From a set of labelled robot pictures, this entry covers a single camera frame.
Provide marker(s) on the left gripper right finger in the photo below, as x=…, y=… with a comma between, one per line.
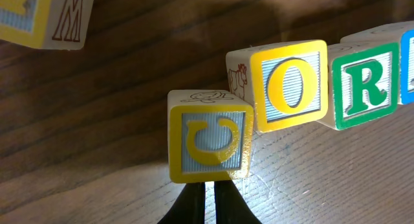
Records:
x=230, y=206

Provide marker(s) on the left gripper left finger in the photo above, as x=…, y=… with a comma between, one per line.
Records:
x=189, y=207

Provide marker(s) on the yellow C block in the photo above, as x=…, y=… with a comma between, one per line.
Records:
x=209, y=136

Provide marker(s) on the yellow O block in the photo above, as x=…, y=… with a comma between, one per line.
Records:
x=286, y=83

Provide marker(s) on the green R block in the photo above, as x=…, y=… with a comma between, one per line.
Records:
x=363, y=83

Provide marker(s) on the blue L block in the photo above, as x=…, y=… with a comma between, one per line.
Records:
x=401, y=33

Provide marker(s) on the yellow S block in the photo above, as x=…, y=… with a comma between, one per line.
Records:
x=46, y=24

